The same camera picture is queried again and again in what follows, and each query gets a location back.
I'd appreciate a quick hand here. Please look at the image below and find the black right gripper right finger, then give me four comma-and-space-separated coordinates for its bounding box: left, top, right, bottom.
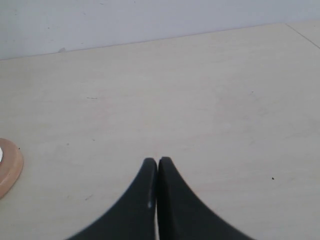
158, 157, 251, 240

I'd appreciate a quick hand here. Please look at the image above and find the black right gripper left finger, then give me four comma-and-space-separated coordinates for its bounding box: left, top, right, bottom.
70, 158, 158, 240

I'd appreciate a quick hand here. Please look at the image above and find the wooden paper towel holder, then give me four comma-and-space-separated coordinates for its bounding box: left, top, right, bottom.
0, 138, 24, 199

